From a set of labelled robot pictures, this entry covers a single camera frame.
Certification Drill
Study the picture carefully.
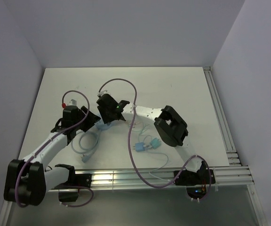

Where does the round blue power strip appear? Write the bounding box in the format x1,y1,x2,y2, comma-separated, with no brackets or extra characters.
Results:
95,115,113,131

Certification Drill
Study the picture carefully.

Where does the light blue charger cable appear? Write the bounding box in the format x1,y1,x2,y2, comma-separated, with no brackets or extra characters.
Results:
143,147,176,182

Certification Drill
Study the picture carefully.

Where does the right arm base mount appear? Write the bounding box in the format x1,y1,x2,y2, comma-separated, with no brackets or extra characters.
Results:
174,166,216,202

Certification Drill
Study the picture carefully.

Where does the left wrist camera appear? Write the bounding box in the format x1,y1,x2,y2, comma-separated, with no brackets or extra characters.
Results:
62,99,77,109

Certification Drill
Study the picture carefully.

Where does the aluminium rail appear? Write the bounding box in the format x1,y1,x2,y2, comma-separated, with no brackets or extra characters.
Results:
203,67,242,166
7,164,255,193

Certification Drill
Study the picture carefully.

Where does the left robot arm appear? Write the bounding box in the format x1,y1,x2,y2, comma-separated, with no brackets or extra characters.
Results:
3,105,101,207

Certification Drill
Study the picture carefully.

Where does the front aluminium rail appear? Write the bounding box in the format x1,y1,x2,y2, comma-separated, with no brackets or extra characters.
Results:
7,164,255,193

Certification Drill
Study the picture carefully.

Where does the right side aluminium rail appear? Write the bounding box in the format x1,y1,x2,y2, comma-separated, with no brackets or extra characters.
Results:
203,67,242,166

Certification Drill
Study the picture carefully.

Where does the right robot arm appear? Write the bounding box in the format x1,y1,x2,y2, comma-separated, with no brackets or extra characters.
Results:
96,93,212,184

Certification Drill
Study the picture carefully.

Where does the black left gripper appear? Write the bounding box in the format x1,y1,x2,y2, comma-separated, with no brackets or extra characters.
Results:
73,106,100,132

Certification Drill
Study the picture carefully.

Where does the teal charger plug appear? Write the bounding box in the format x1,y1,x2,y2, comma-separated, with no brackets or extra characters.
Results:
150,138,161,149

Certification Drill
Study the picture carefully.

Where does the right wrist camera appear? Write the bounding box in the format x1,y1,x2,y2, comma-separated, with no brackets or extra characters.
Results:
97,90,108,97

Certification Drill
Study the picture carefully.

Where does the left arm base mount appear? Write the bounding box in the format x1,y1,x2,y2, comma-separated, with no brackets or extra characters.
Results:
51,173,94,208

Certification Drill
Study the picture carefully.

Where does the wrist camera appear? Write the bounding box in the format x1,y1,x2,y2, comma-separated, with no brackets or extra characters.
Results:
97,90,108,97
62,99,77,109

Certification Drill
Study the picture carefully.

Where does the blue power strip cord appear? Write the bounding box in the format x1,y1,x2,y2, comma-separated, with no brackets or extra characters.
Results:
71,128,102,163

